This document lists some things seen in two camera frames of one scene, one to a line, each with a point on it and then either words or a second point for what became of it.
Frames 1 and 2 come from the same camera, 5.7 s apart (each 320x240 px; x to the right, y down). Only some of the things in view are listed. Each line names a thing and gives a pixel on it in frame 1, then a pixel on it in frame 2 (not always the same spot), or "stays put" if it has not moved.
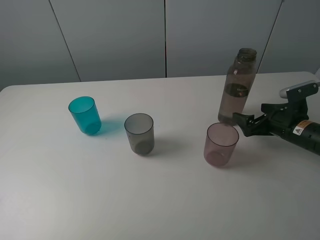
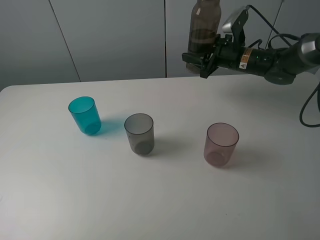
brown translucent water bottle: x=237 y=84 → x=205 y=26
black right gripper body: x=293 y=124 → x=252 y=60
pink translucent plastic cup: x=219 y=144 stays put
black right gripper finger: x=271 y=108 → x=195 y=58
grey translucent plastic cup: x=139 y=129 stays put
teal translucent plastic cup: x=85 y=113 stays put
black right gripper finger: x=251 y=126 → x=208 y=65
